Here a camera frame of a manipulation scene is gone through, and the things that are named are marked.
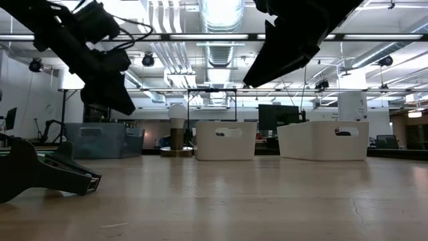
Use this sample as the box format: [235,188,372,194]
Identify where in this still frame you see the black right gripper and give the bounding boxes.
[243,0,335,88]

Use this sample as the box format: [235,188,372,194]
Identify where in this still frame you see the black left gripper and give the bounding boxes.
[72,49,136,116]

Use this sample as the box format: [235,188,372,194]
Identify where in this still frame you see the gray translucent plastic bin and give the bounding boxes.
[65,122,146,159]

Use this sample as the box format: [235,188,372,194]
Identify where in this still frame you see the black ceiling spotlight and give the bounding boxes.
[378,55,395,68]
[28,57,43,73]
[141,52,156,68]
[314,79,330,92]

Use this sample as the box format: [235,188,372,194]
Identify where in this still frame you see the black overhead light beam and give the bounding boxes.
[0,33,428,42]

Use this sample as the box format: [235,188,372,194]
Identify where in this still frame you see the black computer monitor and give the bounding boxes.
[5,106,17,131]
[258,104,301,135]

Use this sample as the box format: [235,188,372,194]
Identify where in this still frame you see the white light bulb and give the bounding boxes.
[167,103,189,130]

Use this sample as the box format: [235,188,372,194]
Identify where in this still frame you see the brass lamp base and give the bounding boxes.
[160,128,195,158]

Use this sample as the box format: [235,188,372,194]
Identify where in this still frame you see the white pillar cabinet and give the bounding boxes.
[337,92,368,122]

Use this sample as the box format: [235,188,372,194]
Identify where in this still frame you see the white plastic bin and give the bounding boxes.
[195,120,258,161]
[276,120,370,162]

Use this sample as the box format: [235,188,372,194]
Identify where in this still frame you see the dark office chair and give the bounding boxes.
[376,134,400,150]

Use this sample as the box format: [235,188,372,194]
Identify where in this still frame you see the black background frame post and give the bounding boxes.
[60,88,68,143]

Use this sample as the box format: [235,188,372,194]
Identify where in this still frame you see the silver ventilation duct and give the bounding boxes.
[199,0,246,68]

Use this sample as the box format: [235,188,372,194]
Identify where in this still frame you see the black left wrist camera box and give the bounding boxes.
[72,1,120,44]

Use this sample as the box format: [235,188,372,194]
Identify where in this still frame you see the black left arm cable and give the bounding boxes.
[76,0,154,51]

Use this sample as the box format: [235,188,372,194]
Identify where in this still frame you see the black metal frame stand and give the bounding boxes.
[186,88,238,123]

